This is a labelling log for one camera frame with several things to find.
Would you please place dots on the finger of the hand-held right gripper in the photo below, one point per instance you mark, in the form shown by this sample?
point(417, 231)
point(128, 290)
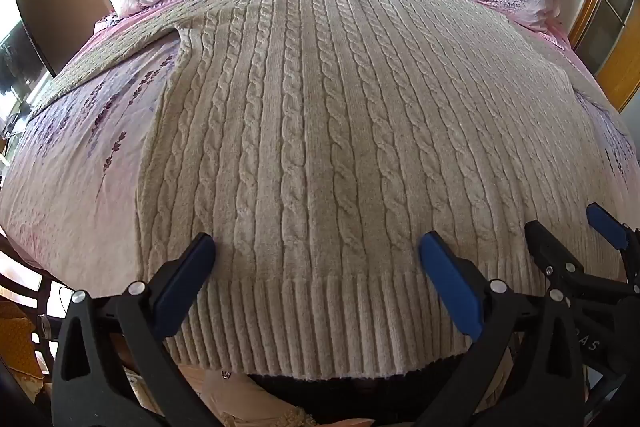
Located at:
point(606, 221)
point(547, 247)

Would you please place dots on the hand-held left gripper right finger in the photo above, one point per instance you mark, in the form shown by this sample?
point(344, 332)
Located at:
point(450, 287)

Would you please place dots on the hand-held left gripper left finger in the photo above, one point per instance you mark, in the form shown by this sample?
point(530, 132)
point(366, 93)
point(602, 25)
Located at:
point(186, 287)

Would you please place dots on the dark cloth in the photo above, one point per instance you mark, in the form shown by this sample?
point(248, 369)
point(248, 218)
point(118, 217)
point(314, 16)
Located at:
point(350, 399)

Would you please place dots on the dark wooden chair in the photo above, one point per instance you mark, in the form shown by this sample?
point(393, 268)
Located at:
point(30, 277)

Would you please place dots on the pink floral bed sheet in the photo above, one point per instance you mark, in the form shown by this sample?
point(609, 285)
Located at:
point(95, 152)

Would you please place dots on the wooden wardrobe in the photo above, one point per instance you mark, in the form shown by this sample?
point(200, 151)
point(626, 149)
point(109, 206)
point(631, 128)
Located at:
point(595, 22)

